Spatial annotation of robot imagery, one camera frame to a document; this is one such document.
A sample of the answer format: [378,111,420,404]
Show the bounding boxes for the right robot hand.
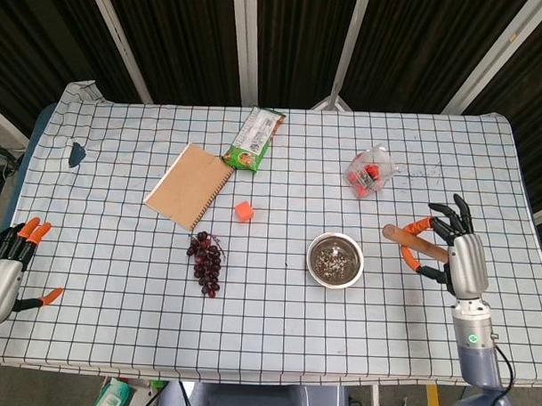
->
[399,191,494,304]

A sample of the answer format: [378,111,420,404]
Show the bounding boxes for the wooden rolling pin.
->
[380,223,451,264]

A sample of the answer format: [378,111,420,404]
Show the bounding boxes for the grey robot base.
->
[156,379,350,406]

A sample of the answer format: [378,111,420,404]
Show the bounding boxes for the white grid tablecloth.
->
[0,77,542,394]

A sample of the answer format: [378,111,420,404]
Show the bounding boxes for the orange pieces inside box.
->
[347,154,384,199]

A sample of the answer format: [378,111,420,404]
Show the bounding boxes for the crushed nuts and seeds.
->
[315,247,353,278]

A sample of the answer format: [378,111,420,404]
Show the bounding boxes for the clear bag with red items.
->
[344,142,400,202]

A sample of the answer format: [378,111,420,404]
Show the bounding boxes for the stainless steel bowl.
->
[304,231,366,291]

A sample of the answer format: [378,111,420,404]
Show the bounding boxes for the green wet wipes pack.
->
[88,377,137,406]

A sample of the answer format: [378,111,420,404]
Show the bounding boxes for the dark red grape bunch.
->
[185,230,228,299]

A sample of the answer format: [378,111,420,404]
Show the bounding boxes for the brown spiral notebook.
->
[142,141,237,234]

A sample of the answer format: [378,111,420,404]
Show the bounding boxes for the orange cube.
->
[233,200,257,223]

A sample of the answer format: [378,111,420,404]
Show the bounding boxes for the green snack packet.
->
[221,104,287,175]

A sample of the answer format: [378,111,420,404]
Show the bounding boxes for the white partition post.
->
[228,0,263,108]
[310,0,373,113]
[441,0,542,118]
[83,0,158,104]

